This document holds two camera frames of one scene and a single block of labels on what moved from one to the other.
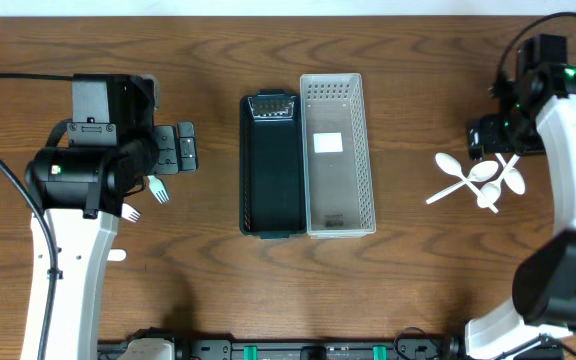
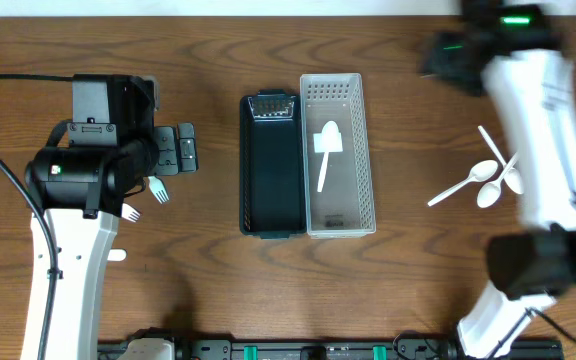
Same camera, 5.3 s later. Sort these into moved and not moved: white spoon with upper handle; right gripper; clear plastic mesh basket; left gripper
Moved: right gripper
Not moved: clear plastic mesh basket; left gripper; white spoon with upper handle
